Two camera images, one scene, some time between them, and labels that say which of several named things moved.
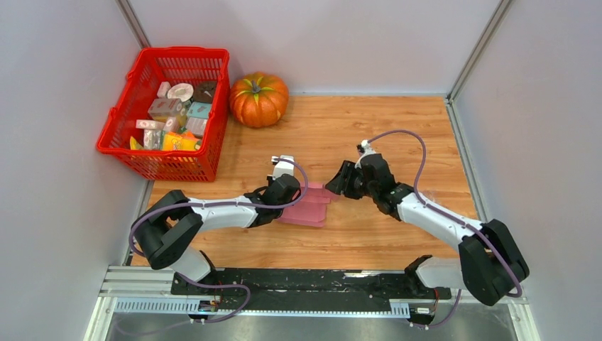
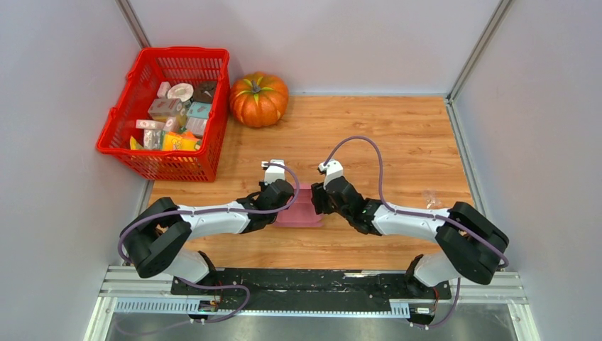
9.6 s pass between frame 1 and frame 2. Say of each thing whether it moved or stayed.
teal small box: stayed
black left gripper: stayed
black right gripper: moved
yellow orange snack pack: stayed
